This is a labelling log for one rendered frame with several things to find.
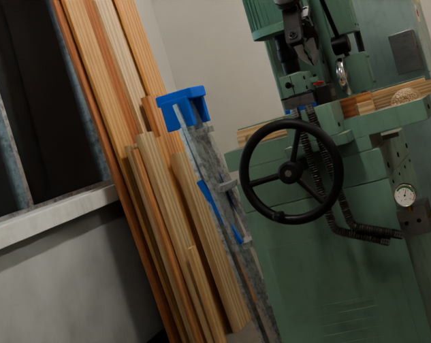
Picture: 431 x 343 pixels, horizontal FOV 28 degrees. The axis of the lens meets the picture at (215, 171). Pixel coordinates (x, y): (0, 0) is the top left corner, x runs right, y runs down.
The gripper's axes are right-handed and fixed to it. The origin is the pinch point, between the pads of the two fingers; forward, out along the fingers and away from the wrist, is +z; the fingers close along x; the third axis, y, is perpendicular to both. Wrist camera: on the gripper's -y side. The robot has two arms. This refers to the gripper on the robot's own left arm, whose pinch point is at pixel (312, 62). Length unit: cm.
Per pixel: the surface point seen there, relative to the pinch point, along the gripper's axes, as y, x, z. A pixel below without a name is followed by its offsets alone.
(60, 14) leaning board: 125, 128, 5
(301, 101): -11.1, 4.2, 4.8
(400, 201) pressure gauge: -26.0, -14.1, 34.8
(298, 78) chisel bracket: 9.5, 8.0, 8.8
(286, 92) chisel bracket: 7.9, 12.6, 11.5
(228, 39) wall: 236, 98, 94
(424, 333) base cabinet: -40, -10, 72
